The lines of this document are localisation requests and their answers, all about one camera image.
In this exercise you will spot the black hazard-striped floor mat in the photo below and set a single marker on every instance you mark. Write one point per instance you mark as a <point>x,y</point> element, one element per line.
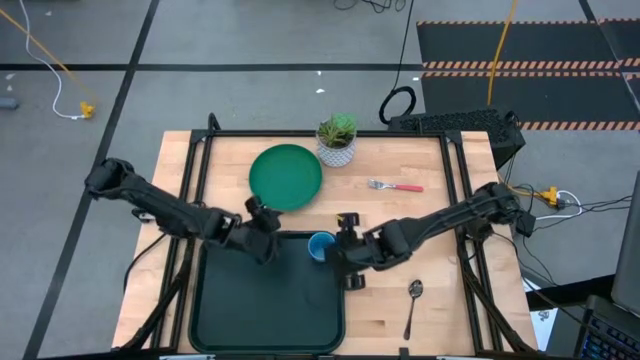
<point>500,42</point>
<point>550,97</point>

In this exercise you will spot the green plastic plate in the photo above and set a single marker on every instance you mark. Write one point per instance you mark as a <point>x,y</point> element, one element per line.
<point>285,175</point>

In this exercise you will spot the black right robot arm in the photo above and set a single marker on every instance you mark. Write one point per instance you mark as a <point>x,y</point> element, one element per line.
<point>450,215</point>

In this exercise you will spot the black aluminium table frame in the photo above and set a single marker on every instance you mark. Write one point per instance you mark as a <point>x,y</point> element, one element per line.
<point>250,134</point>

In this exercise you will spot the dark green plastic tray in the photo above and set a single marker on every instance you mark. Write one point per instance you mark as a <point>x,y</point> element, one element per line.
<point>260,310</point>

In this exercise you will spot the light blue plastic cup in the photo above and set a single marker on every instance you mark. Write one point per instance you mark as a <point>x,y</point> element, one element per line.
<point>320,246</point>

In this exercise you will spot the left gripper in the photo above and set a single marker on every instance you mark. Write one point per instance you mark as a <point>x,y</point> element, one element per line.
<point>250,240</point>

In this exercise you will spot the black backlit keyboard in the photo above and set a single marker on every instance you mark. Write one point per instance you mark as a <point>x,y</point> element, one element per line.
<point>610,335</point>

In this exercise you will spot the white paper sheet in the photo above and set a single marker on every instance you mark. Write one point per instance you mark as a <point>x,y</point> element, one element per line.
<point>542,325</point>

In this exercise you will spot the small grey floor object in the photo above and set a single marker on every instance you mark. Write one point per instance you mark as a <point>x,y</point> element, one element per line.
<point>7,103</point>

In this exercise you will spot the yellow power plug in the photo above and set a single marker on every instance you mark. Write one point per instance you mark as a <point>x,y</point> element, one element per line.
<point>551,195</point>

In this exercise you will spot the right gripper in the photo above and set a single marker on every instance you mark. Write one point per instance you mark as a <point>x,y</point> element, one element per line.
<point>352,255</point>

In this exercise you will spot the succulent in white patterned pot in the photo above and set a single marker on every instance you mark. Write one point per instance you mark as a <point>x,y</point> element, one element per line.
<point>336,145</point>

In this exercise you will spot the black perforated computer case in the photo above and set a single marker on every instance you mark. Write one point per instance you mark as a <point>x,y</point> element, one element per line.
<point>460,122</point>

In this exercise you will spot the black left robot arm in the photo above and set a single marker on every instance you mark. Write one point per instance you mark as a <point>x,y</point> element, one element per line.
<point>150,200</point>

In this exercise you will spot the grey monitor back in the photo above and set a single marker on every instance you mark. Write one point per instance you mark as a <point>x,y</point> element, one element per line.
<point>627,260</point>

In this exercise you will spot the metal spoon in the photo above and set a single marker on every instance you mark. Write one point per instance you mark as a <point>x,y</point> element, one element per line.
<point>415,289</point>

